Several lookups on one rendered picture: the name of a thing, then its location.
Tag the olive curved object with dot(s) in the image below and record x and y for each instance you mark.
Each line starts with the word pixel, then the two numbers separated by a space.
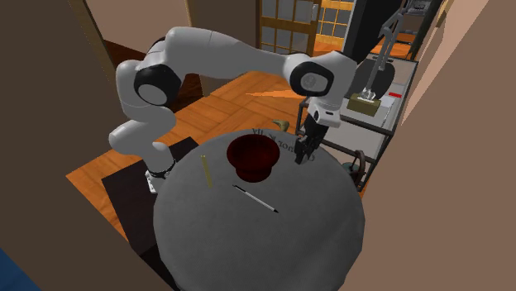
pixel 281 125

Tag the dark red bowl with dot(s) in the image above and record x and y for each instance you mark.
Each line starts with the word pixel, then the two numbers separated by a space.
pixel 252 155

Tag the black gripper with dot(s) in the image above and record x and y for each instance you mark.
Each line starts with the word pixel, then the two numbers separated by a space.
pixel 313 131

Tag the metal cart with white shelf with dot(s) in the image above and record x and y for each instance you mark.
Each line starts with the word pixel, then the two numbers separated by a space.
pixel 358 135

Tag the round grey table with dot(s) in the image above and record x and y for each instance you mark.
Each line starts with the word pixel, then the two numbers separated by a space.
pixel 258 241

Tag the yellow pencil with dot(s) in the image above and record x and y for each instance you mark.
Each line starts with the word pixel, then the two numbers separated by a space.
pixel 206 172

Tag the wooden door with glass panes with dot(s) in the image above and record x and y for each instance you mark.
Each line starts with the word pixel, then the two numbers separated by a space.
pixel 288 28

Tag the black and white pen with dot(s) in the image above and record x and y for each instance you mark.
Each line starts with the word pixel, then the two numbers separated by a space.
pixel 254 198

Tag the dark robot stand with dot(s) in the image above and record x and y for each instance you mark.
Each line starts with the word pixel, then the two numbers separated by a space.
pixel 129 193

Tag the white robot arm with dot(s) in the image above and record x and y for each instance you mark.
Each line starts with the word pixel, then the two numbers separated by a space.
pixel 209 52

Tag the yellow framed window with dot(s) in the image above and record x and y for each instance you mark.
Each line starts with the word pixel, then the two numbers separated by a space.
pixel 332 26

